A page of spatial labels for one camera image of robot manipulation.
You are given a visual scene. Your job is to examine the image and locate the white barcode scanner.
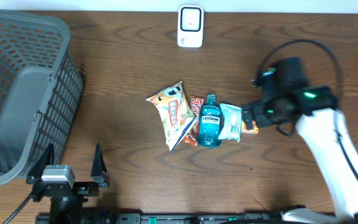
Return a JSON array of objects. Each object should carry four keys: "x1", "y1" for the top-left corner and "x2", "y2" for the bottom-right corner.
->
[{"x1": 177, "y1": 5, "x2": 204, "y2": 48}]

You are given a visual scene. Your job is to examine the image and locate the mint green wet wipes pack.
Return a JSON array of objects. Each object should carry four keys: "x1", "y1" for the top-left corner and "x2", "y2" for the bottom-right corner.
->
[{"x1": 218, "y1": 103, "x2": 242, "y2": 142}]

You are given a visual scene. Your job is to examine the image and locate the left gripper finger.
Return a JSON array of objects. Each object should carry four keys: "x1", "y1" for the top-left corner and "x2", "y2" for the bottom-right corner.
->
[
  {"x1": 91, "y1": 143, "x2": 110, "y2": 187},
  {"x1": 26, "y1": 143, "x2": 55, "y2": 184}
]

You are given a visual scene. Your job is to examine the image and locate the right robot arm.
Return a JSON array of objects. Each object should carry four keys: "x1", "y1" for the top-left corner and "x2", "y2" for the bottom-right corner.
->
[{"x1": 242, "y1": 57, "x2": 358, "y2": 223}]

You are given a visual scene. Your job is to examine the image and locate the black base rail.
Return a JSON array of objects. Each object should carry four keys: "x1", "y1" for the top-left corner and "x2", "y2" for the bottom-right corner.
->
[{"x1": 35, "y1": 212, "x2": 291, "y2": 224}]

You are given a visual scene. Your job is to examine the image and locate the red Top chocolate bar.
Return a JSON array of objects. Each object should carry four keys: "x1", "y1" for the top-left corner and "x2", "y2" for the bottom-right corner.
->
[{"x1": 182, "y1": 95, "x2": 204, "y2": 146}]

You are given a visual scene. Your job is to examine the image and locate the blue Listerine mouthwash bottle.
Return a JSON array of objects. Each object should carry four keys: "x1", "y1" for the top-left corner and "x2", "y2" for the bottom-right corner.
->
[{"x1": 197, "y1": 92, "x2": 222, "y2": 147}]

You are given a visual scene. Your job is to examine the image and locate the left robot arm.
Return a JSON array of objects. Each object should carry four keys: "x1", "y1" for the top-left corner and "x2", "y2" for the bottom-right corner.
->
[{"x1": 26, "y1": 143, "x2": 115, "y2": 223}]

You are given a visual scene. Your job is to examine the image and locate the grey plastic shopping basket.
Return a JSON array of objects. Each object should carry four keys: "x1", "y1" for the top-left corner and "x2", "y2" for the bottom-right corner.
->
[{"x1": 0, "y1": 9, "x2": 84, "y2": 185}]

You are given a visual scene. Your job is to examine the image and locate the beige snack bag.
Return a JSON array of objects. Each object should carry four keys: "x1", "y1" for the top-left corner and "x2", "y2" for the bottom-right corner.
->
[{"x1": 146, "y1": 81, "x2": 196, "y2": 151}]

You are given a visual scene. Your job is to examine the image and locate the orange Kleenex tissue pack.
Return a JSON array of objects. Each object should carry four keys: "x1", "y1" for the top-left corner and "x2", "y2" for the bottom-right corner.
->
[{"x1": 241, "y1": 121, "x2": 259, "y2": 134}]

